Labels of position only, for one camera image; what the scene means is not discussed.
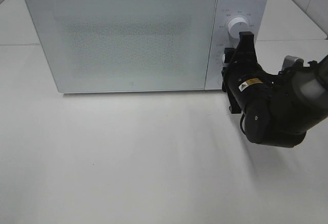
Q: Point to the round white door button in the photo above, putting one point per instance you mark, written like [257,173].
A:
[220,81]

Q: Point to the upper white power knob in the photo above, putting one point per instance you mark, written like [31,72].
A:
[236,25]

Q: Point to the white microwave oven body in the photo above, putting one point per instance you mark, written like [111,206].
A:
[238,1]

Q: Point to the white timer knob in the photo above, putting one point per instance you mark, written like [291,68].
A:
[223,59]

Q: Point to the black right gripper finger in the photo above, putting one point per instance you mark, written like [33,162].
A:
[228,54]
[244,51]

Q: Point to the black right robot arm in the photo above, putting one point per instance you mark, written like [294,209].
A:
[276,110]

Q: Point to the white microwave door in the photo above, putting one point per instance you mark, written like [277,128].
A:
[95,46]

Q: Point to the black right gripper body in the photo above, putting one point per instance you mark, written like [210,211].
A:
[243,82]

